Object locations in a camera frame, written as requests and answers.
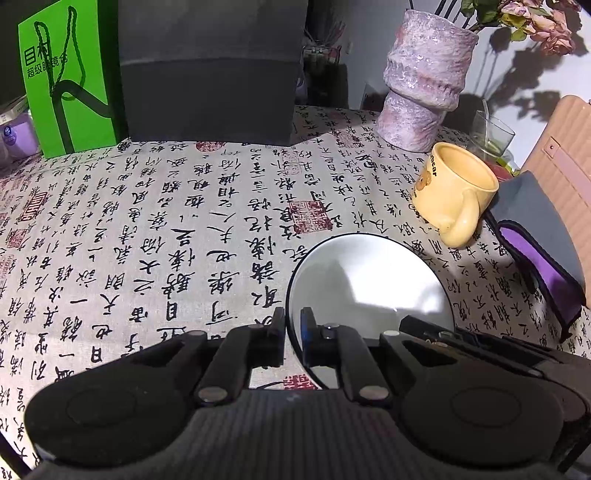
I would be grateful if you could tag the black paper bag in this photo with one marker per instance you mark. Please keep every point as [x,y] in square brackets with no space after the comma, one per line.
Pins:
[207,92]

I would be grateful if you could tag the small white box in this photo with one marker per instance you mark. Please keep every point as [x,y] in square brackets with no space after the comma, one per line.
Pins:
[14,110]

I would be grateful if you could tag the clear glass cup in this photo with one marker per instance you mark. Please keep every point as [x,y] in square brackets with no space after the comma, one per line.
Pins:
[489,134]

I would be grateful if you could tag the yellow mug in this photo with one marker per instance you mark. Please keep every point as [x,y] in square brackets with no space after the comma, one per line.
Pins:
[443,194]

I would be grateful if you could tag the purple tissue pack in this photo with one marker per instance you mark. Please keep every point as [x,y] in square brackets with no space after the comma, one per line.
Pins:
[18,138]

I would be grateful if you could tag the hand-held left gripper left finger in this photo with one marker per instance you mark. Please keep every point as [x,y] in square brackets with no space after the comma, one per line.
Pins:
[277,325]

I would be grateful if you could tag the small pink suitcase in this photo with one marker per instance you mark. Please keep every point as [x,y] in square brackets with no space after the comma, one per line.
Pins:
[568,152]

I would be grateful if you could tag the green paper bag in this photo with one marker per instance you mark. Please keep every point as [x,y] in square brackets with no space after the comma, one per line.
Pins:
[87,55]

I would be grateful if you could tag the purple ceramic vase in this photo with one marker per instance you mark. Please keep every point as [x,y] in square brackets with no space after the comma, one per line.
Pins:
[420,83]

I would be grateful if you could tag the grey and purple pouch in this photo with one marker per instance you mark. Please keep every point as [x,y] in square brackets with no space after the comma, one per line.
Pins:
[521,240]

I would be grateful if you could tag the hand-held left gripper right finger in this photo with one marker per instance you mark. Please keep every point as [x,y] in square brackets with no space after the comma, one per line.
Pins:
[307,325]

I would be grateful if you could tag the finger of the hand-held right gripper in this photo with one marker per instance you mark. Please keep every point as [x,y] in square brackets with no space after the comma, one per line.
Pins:
[485,346]

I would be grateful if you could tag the white bowl with black rim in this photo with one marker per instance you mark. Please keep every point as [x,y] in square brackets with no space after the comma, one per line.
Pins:
[369,277]

